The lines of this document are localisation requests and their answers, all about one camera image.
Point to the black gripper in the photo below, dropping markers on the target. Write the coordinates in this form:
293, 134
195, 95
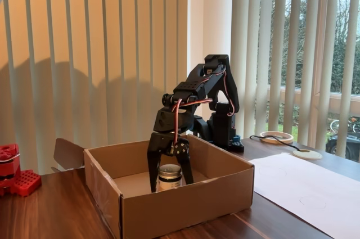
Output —
161, 141

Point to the small jar with silver lid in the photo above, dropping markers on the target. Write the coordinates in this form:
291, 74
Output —
168, 178

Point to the red leader robot arm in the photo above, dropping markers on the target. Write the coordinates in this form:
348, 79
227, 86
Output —
12, 171

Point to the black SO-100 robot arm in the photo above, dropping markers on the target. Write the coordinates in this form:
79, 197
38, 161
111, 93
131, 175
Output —
222, 92

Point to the open cardboard box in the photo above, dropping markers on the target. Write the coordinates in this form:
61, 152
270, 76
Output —
185, 211

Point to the black clamp with blue knob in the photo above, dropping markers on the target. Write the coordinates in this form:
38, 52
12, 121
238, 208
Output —
201, 126

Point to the masking tape roll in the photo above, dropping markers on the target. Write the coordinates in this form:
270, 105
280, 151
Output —
277, 137

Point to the white vertical blinds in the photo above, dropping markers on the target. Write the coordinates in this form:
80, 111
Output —
84, 53
306, 53

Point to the white paper sheet with circles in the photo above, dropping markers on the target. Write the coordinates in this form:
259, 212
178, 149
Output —
309, 182

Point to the bicycle outside window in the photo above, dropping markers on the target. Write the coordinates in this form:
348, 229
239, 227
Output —
341, 125

